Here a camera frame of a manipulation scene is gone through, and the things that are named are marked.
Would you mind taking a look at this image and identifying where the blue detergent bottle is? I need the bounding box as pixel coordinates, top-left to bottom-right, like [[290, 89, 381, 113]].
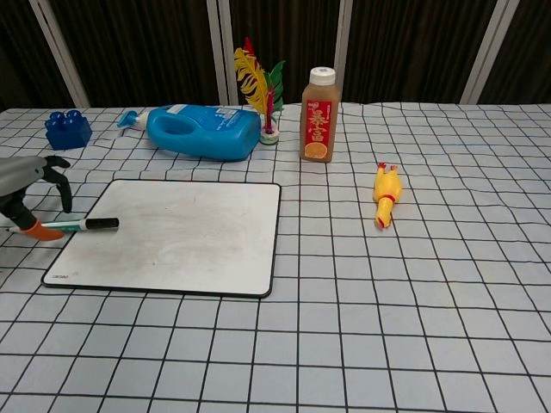
[[116, 103, 263, 163]]

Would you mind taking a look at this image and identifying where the white black checked tablecloth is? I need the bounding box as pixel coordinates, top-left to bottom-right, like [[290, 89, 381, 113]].
[[0, 102, 551, 413]]

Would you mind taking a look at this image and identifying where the white screen frame post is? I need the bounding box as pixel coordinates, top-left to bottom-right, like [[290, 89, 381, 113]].
[[461, 0, 511, 104], [28, 0, 90, 108], [331, 0, 355, 104], [205, 0, 242, 107]]

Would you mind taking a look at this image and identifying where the colourful feather shuttlecock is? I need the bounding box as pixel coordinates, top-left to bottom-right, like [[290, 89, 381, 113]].
[[233, 36, 288, 146]]

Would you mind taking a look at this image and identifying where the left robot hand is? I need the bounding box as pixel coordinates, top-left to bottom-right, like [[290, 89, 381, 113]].
[[0, 155, 73, 243]]

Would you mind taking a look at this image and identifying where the brown juice bottle red label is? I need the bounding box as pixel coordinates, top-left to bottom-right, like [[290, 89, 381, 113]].
[[300, 66, 340, 163]]

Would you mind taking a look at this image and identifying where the black whiteboard marker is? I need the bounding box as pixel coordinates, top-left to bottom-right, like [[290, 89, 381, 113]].
[[5, 217, 121, 235]]

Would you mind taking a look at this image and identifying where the yellow rubber chicken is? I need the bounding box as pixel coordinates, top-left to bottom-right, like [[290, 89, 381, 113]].
[[372, 162, 404, 230]]

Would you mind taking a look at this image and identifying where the white whiteboard black rim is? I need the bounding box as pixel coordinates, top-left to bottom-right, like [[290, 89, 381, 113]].
[[40, 178, 282, 299]]

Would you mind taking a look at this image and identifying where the blue toy brick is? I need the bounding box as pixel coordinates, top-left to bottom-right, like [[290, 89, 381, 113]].
[[44, 109, 93, 151]]

